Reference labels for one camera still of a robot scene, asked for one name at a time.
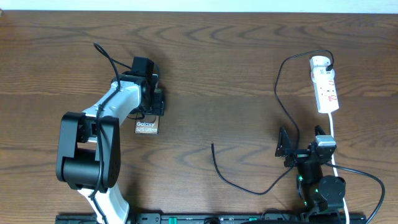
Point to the white power strip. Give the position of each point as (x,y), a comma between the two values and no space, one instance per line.
(325,92)

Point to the Galaxy S25 Ultra smartphone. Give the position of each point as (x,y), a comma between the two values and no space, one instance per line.
(149,125)

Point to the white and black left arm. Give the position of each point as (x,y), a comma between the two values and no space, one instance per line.
(89,145)

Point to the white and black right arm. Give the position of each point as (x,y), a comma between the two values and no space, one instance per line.
(322,193)

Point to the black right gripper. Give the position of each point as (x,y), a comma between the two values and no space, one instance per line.
(284,150)

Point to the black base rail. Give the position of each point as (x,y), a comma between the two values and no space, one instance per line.
(268,217)

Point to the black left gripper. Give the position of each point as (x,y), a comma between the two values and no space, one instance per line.
(158,102)

